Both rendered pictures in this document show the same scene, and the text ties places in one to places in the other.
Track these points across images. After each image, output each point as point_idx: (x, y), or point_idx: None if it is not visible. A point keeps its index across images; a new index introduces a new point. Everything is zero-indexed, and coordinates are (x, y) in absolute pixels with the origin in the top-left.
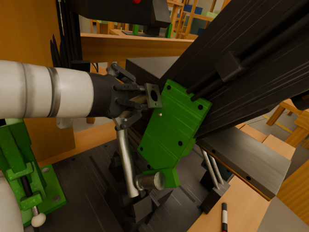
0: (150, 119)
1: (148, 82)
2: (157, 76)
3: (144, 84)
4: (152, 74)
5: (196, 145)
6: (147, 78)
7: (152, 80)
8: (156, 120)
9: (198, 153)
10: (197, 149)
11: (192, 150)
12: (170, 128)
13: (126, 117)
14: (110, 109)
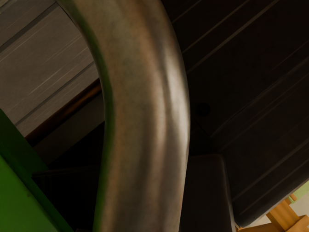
0: (25, 186)
1: (280, 130)
2: (274, 206)
3: (283, 89)
4: (301, 184)
5: (37, 40)
6: (301, 135)
7: (274, 166)
8: (1, 231)
9: (0, 49)
10: (18, 44)
11: (13, 33)
12: None
13: (81, 30)
14: None
